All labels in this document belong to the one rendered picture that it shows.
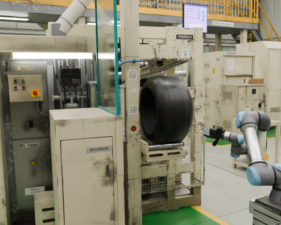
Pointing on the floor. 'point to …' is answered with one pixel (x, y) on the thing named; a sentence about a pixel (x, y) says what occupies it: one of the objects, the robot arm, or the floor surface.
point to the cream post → (135, 48)
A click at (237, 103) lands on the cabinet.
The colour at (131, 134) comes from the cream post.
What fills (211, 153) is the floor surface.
